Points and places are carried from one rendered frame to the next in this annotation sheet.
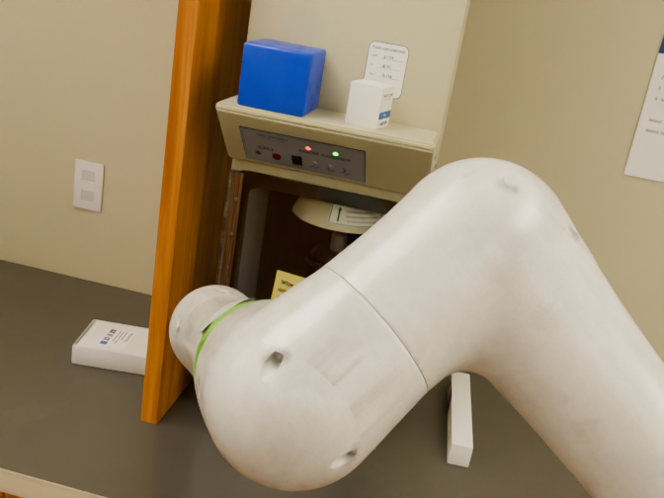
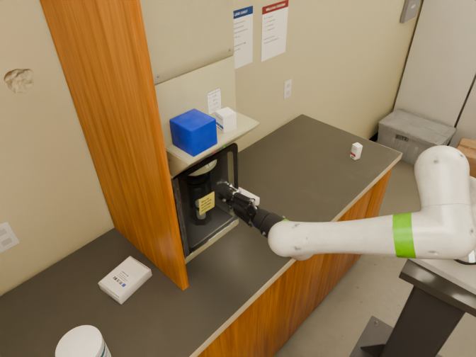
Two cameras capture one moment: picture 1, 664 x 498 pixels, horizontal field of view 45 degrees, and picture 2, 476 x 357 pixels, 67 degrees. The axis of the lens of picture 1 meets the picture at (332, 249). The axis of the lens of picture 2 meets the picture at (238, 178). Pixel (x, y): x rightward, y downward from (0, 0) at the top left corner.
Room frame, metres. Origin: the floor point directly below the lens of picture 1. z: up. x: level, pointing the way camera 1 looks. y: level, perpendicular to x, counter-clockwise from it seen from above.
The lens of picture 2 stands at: (0.53, 0.80, 2.12)
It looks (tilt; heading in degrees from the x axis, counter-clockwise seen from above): 38 degrees down; 306
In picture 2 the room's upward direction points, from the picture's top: 1 degrees counter-clockwise
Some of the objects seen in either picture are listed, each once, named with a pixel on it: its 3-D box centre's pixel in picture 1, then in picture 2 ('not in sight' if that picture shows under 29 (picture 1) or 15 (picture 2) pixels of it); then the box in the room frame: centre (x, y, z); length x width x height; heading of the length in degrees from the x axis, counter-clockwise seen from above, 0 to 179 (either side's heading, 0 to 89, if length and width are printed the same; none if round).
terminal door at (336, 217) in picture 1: (306, 301); (210, 200); (1.23, 0.03, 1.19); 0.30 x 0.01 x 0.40; 81
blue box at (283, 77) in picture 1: (282, 76); (193, 132); (1.19, 0.11, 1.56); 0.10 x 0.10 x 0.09; 82
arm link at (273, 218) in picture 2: not in sight; (274, 226); (0.95, 0.01, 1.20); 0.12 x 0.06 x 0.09; 82
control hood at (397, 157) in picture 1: (325, 149); (215, 146); (1.18, 0.03, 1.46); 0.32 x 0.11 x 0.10; 82
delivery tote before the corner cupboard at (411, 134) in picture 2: not in sight; (412, 139); (0.91, -2.67, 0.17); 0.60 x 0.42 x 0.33; 170
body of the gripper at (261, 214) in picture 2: not in sight; (257, 216); (1.03, 0.00, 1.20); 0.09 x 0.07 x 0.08; 172
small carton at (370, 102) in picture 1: (370, 104); (225, 120); (1.17, -0.02, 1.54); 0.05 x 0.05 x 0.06; 69
